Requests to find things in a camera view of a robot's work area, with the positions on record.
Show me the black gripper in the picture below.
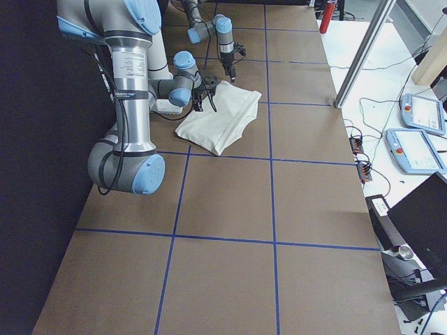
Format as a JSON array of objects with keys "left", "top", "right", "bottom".
[
  {"left": 193, "top": 89, "right": 206, "bottom": 112},
  {"left": 220, "top": 52, "right": 236, "bottom": 83}
]

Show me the cream long-sleeve cat shirt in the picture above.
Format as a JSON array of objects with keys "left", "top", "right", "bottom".
[{"left": 175, "top": 80, "right": 262, "bottom": 156}]

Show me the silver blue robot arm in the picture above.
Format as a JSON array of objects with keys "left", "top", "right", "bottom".
[
  {"left": 57, "top": 1, "right": 204, "bottom": 195},
  {"left": 181, "top": 0, "right": 236, "bottom": 82}
]

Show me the red cylinder tube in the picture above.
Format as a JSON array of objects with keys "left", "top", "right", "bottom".
[{"left": 319, "top": 0, "right": 337, "bottom": 34}]

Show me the far orange terminal block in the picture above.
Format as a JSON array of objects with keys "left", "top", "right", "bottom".
[{"left": 349, "top": 135, "right": 364, "bottom": 155}]

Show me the orange terminal block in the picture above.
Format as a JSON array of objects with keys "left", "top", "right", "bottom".
[
  {"left": 356, "top": 161, "right": 372, "bottom": 184},
  {"left": 349, "top": 135, "right": 364, "bottom": 155}
]

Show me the near orange terminal block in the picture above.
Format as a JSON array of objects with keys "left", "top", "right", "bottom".
[{"left": 356, "top": 161, "right": 372, "bottom": 184}]

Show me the far blue teach pendant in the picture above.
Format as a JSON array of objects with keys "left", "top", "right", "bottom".
[{"left": 400, "top": 94, "right": 446, "bottom": 136}]

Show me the blue teach pendant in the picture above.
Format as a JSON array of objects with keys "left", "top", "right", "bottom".
[
  {"left": 385, "top": 128, "right": 446, "bottom": 175},
  {"left": 400, "top": 94, "right": 446, "bottom": 136}
]

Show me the near blue teach pendant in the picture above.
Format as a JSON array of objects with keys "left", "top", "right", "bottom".
[{"left": 385, "top": 128, "right": 446, "bottom": 175}]

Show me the black box with label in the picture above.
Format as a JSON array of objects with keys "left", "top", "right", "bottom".
[{"left": 365, "top": 195, "right": 414, "bottom": 260}]

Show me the black monitor screen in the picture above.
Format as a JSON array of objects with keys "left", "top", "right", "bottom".
[{"left": 388, "top": 172, "right": 446, "bottom": 278}]

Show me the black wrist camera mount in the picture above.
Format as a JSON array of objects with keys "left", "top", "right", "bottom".
[
  {"left": 233, "top": 43, "right": 247, "bottom": 57},
  {"left": 203, "top": 75, "right": 219, "bottom": 91}
]

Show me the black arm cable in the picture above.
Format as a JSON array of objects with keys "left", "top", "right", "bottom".
[{"left": 94, "top": 69, "right": 218, "bottom": 196}]

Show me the aluminium frame post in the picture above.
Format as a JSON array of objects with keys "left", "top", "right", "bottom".
[{"left": 333, "top": 0, "right": 397, "bottom": 109}]

